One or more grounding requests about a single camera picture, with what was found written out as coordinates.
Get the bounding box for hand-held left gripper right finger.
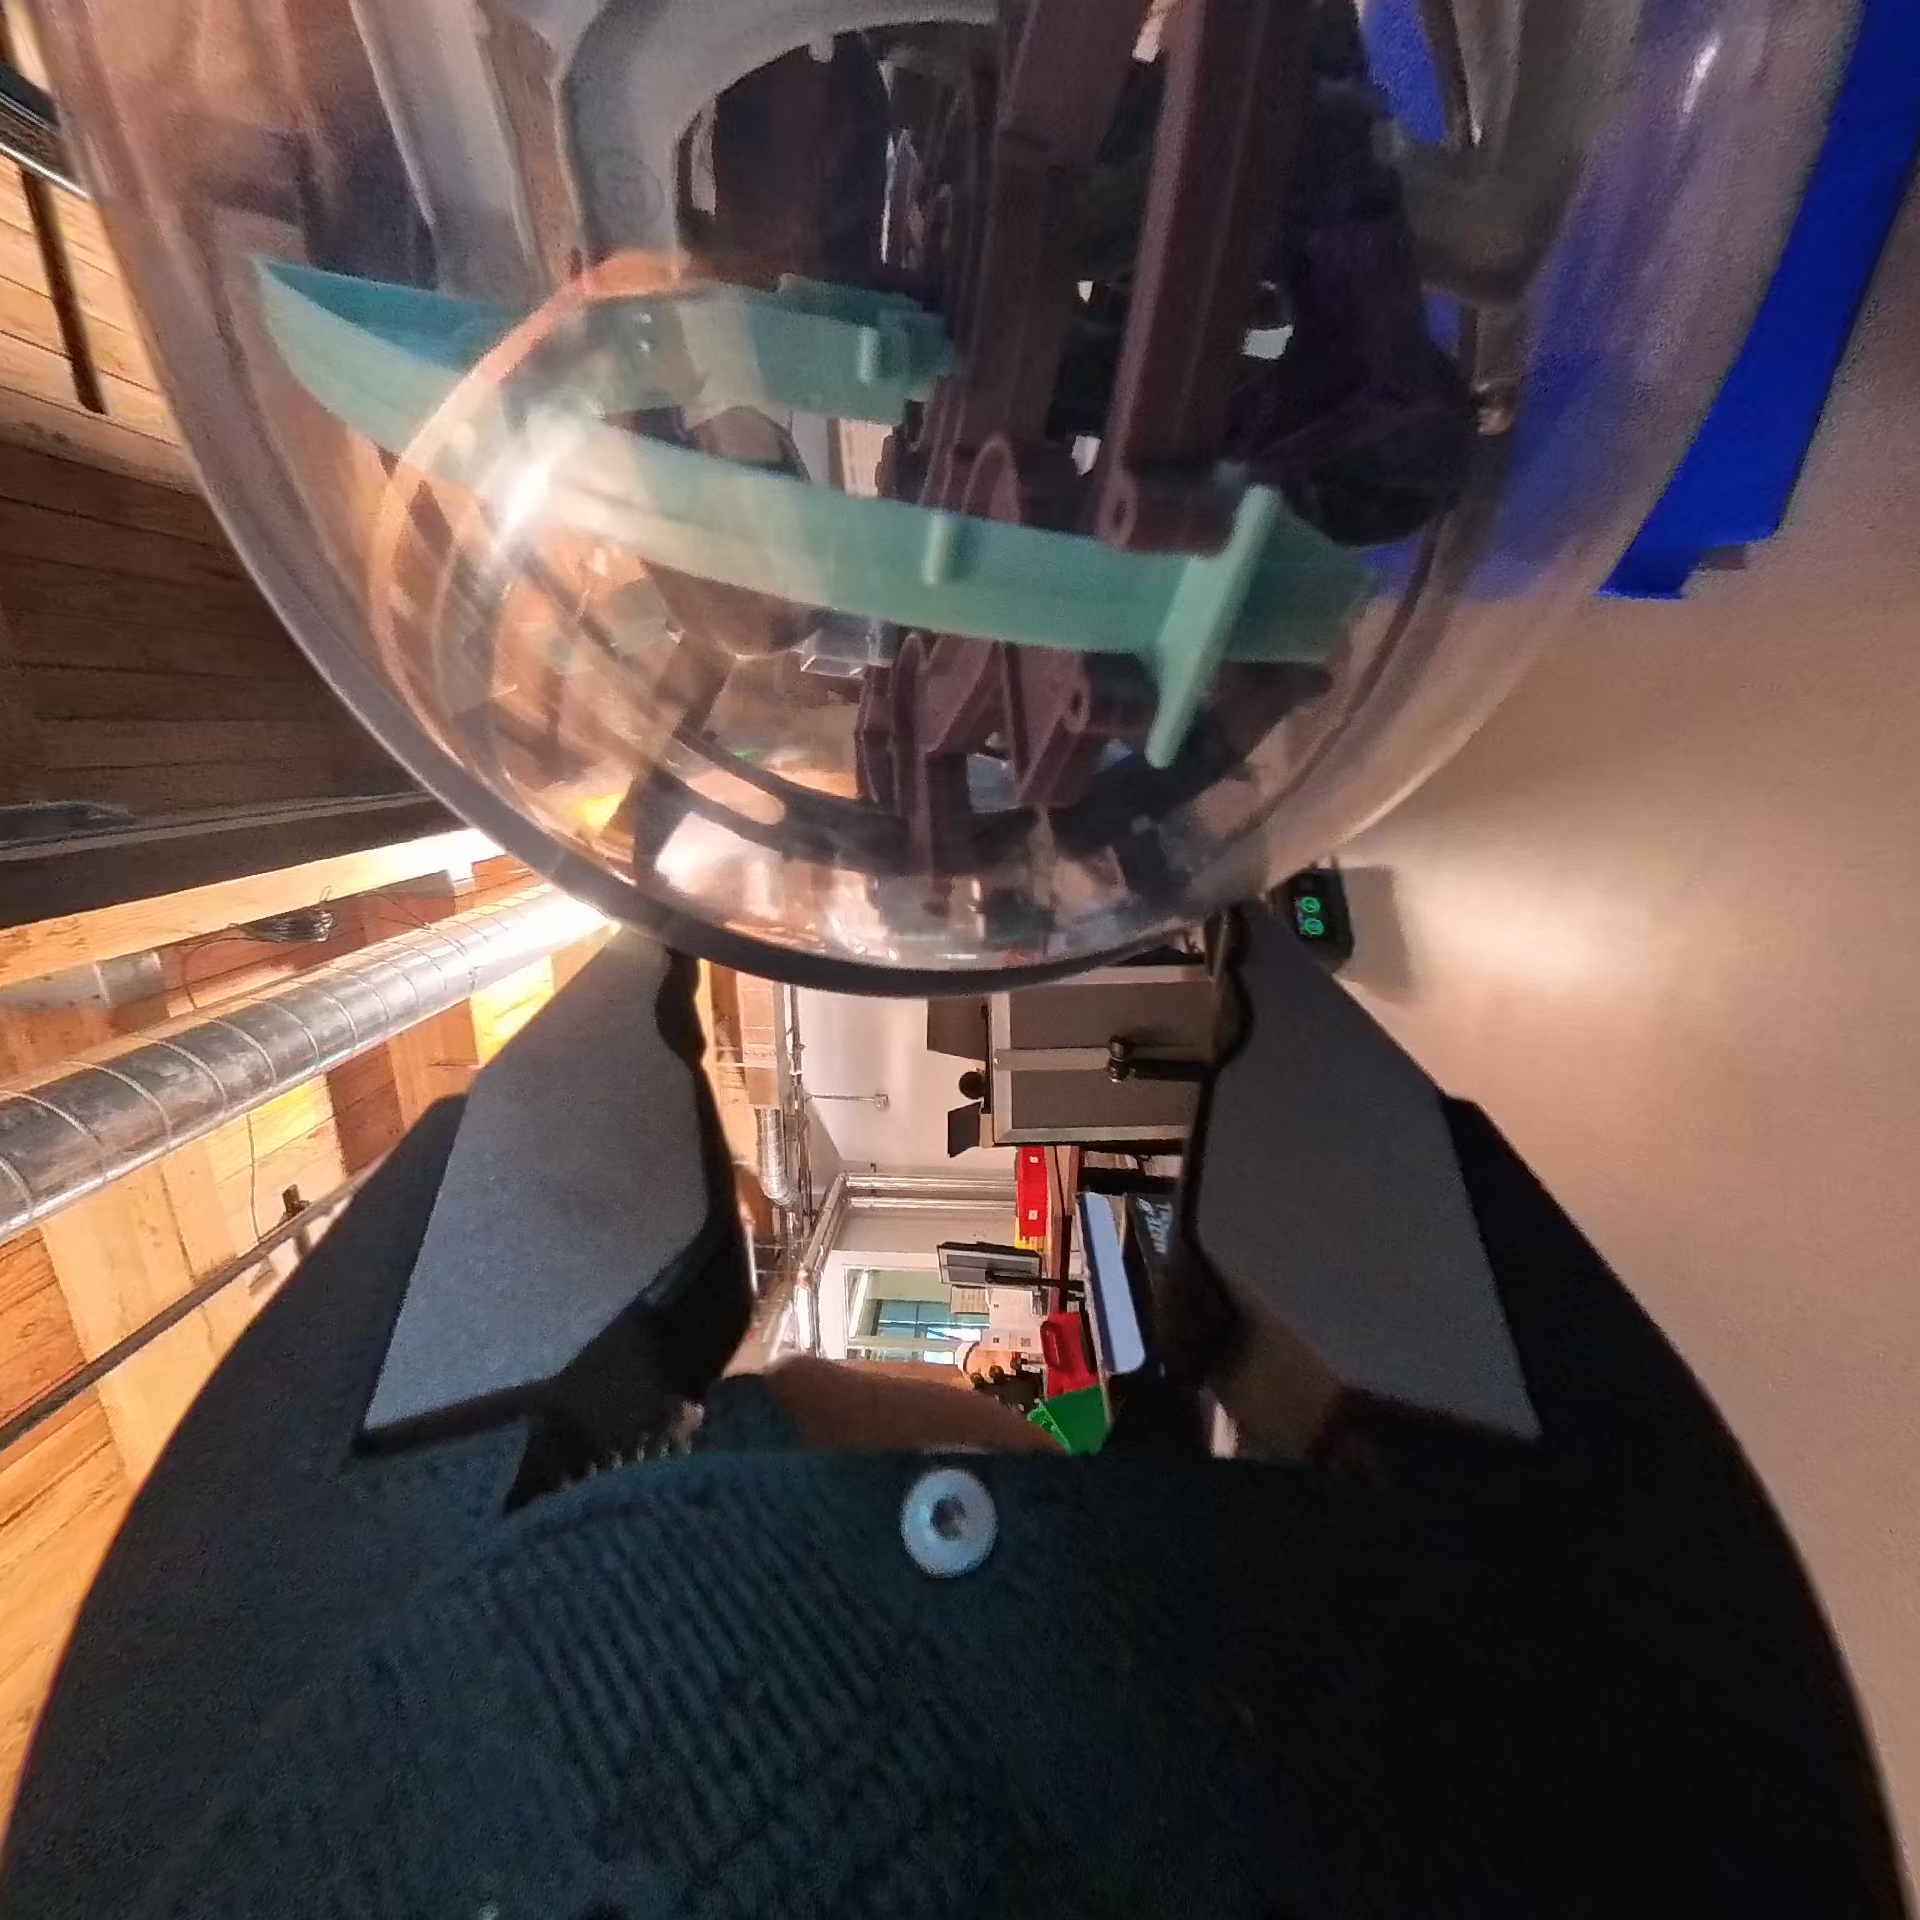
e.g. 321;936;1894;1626
1160;913;1544;1448

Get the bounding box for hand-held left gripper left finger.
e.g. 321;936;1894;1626
359;936;759;1442

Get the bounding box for clear plastic maze ball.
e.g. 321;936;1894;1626
29;0;1853;993

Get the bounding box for person's left hand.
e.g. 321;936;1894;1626
768;1358;1057;1454

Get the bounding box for white flat board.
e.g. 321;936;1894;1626
1072;1191;1186;1374

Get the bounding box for small black device green lights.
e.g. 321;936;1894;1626
1271;866;1360;961

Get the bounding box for blue framed monitor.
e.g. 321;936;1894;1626
928;960;1215;1154

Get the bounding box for blue plastic bin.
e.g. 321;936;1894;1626
1591;0;1920;601

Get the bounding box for silver air duct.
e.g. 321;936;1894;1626
0;884;617;1239

